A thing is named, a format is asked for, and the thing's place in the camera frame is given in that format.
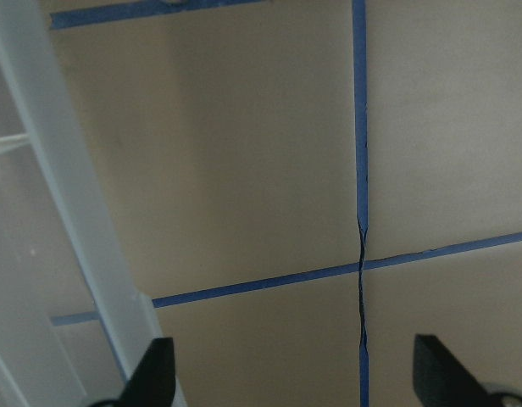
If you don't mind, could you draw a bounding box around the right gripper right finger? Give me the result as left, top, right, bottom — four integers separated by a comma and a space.
413, 334, 522, 407

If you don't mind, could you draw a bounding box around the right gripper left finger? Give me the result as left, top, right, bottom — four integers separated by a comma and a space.
91, 337, 175, 407

